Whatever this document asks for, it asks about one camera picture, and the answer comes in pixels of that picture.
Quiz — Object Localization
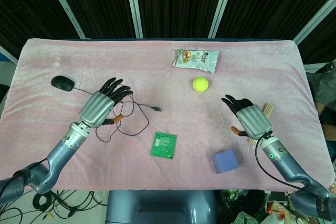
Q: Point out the yellow tennis ball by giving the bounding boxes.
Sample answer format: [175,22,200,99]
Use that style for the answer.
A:
[192,77,209,93]

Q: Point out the green sachet packet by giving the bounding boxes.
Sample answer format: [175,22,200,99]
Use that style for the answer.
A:
[150,131,177,160]

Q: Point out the bundle of wooden sticks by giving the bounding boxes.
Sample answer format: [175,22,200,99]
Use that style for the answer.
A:
[248,103,275,146]

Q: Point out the purple foam cube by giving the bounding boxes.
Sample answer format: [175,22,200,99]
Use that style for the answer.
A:
[211,149,240,175]

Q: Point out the snack packet with nuts print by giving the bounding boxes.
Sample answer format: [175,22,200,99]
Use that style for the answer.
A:
[172,48,219,73]

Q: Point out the pink velvet table cloth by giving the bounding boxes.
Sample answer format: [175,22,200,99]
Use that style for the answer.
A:
[0,37,332,191]

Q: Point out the black curtain backdrop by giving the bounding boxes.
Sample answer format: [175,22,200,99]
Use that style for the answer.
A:
[0,0,336,63]

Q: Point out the black computer mouse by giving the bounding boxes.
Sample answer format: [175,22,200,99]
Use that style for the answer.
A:
[50,76,75,92]

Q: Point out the black mouse cable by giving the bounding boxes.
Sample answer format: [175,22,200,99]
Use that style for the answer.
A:
[72,86,162,144]

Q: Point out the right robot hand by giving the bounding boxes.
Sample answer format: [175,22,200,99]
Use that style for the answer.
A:
[221,94,273,140]

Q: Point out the black cables on floor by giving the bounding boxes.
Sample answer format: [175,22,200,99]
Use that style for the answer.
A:
[0,189,109,224]

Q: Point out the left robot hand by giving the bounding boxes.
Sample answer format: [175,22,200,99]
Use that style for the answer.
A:
[79,77,134,129]

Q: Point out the blue-grey robot torso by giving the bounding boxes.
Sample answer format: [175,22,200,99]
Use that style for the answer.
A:
[104,189,218,224]

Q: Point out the clutter of bags and packets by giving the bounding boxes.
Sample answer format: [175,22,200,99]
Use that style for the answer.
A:
[220,188,305,224]

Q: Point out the white frame post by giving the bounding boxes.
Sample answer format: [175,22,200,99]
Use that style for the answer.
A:
[293,0,336,46]
[123,0,144,39]
[42,0,86,39]
[209,0,238,39]

